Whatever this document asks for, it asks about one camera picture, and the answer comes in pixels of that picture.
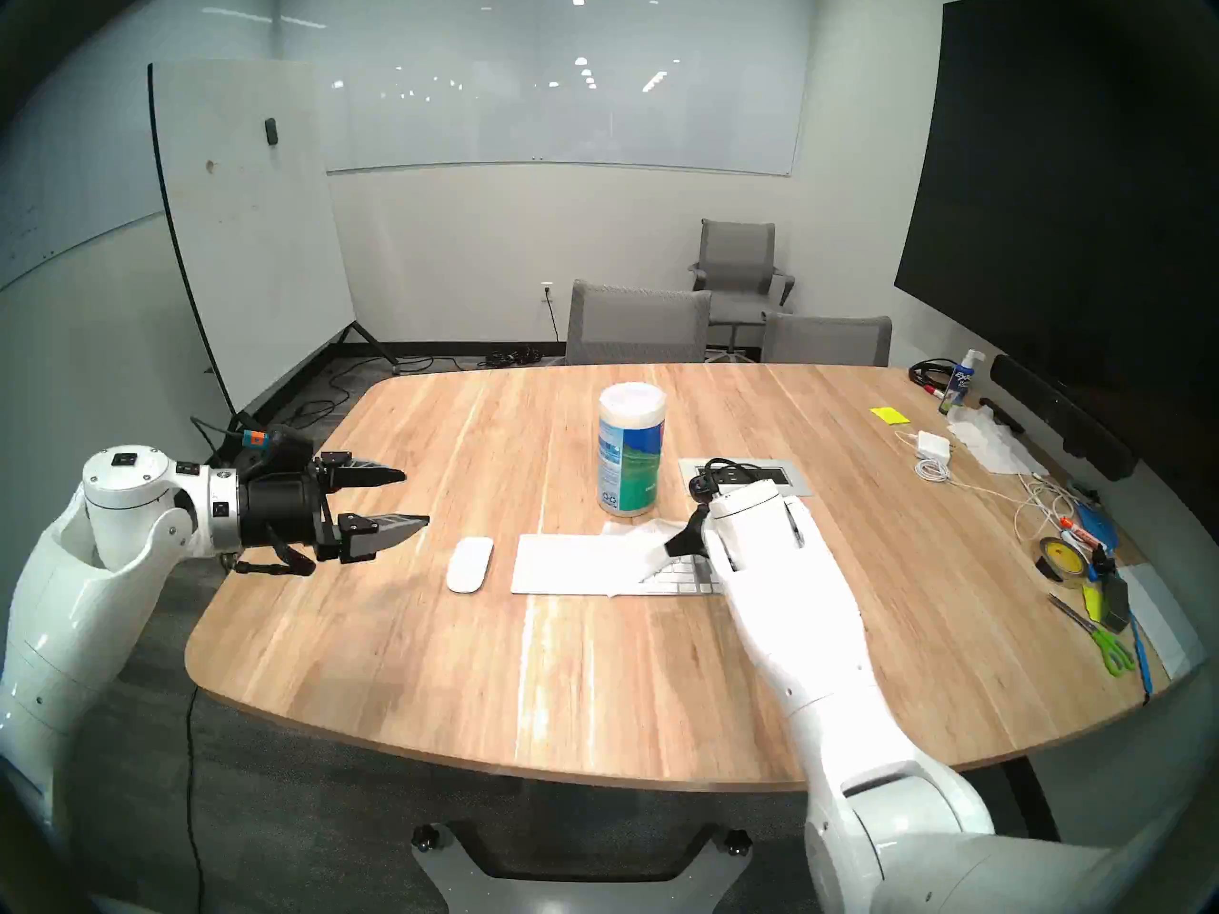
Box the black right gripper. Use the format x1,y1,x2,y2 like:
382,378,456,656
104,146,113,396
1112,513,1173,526
640,501,721,585

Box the white disinfecting wipe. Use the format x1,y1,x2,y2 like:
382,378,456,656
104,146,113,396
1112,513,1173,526
600,517,706,601

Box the glass wall board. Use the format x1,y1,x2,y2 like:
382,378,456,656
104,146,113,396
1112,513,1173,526
0,84,165,290
276,0,799,177

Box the crumpled white tissue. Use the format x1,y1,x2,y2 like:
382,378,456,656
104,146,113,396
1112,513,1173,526
948,406,1049,475

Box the black hanging robot cable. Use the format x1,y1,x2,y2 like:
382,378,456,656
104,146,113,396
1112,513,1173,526
185,684,207,914

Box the green handled scissors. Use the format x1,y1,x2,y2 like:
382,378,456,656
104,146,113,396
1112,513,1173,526
1048,593,1136,677

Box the mobile whiteboard on stand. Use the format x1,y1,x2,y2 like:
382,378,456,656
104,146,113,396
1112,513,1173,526
148,60,401,418

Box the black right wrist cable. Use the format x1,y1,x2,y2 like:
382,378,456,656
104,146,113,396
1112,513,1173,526
700,457,774,490

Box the grey mesh office chair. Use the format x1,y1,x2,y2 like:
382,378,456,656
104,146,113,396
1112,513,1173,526
567,279,712,366
762,314,893,367

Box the whiteboard cleaner spray bottle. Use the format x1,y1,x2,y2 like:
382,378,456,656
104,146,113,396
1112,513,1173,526
939,348,987,416

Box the white wireless mouse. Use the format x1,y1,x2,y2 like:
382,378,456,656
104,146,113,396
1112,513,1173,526
446,536,495,595

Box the grey office chair with armrests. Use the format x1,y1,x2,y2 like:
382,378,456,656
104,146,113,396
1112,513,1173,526
690,219,796,356

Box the black whiteboard eraser block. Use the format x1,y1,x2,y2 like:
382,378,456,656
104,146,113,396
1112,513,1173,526
1095,569,1132,632

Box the black video conference bar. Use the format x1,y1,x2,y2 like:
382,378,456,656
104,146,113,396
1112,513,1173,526
990,353,1139,482

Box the white slim keyboard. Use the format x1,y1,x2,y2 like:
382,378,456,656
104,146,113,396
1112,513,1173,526
510,534,730,597

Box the silver table power outlet box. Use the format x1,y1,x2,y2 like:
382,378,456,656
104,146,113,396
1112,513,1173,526
678,458,812,498

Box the disinfecting wipes canister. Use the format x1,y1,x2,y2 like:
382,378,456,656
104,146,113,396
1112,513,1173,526
598,382,668,518

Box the white charging cable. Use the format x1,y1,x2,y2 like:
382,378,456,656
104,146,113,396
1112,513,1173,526
895,431,1077,544

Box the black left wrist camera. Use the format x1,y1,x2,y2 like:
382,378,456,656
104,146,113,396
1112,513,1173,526
236,427,315,475

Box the black table leg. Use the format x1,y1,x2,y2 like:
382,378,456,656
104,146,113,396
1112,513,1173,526
1000,758,1063,842

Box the large black wall screen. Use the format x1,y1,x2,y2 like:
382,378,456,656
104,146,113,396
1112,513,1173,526
893,0,1219,423

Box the black and yellow tape roll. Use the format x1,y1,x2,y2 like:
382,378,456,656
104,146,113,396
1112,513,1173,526
1036,536,1091,585

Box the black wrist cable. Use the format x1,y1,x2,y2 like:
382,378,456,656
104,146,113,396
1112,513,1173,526
700,457,774,490
233,531,317,578

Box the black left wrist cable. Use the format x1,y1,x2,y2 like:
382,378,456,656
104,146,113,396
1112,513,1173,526
233,531,317,578

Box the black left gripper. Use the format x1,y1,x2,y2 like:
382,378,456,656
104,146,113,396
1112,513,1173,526
236,453,431,566

